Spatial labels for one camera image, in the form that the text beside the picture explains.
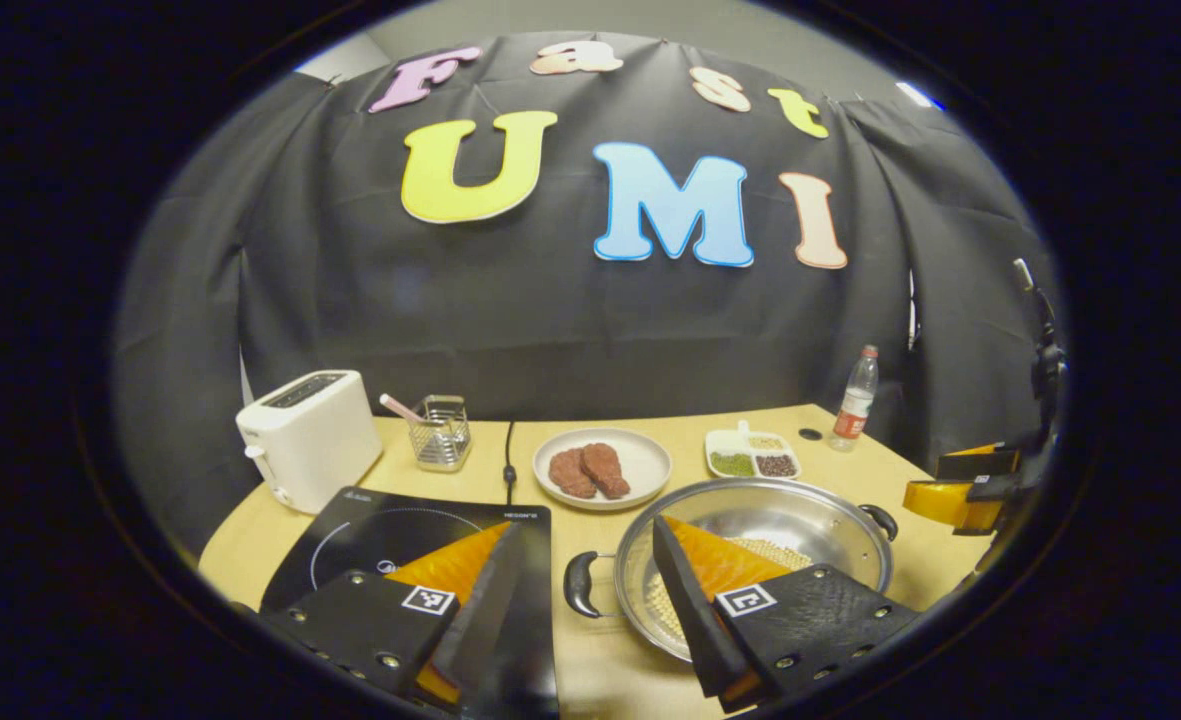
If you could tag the black backdrop cloth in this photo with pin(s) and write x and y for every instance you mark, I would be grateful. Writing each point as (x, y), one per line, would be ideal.
(510, 320)

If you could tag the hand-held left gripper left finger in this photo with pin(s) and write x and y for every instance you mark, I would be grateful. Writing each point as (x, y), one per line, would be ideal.
(485, 620)

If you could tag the white round plate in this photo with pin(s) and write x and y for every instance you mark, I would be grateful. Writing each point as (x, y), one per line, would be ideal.
(645, 465)

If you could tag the white divided bean dish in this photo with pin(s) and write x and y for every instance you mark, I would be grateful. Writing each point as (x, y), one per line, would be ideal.
(750, 455)

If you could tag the black induction cooktop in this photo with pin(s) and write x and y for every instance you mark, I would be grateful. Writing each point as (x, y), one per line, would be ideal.
(370, 530)

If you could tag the white toaster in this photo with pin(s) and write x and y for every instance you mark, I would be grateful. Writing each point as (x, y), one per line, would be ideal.
(315, 440)

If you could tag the pink stick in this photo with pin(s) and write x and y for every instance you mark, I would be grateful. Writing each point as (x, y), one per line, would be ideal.
(398, 406)

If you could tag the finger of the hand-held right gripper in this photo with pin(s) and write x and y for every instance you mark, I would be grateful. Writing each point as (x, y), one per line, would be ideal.
(975, 463)
(940, 503)

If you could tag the clear plastic water bottle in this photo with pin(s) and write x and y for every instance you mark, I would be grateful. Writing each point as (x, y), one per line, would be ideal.
(855, 400)

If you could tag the brown meat piece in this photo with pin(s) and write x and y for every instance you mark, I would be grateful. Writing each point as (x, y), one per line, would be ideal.
(570, 475)
(607, 468)

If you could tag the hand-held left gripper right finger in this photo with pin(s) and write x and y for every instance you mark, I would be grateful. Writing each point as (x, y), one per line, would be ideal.
(690, 620)

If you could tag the stainless steel pot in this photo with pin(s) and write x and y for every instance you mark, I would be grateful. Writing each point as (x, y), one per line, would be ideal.
(770, 515)

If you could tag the small ceiling light panel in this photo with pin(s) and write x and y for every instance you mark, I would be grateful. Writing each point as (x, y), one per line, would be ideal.
(918, 95)

